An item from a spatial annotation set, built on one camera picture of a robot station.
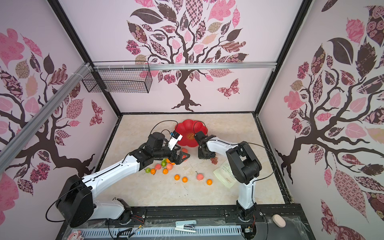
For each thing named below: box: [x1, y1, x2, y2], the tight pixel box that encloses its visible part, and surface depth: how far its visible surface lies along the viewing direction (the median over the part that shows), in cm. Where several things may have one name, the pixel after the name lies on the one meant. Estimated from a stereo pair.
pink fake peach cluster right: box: [166, 163, 173, 171], surface depth 90 cm
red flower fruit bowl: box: [175, 119, 208, 148], surface depth 111 cm
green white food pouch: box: [213, 160, 237, 189], surface depth 88 cm
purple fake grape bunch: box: [210, 157, 218, 165], surface depth 94 cm
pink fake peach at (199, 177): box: [195, 171, 204, 181], surface depth 87 cm
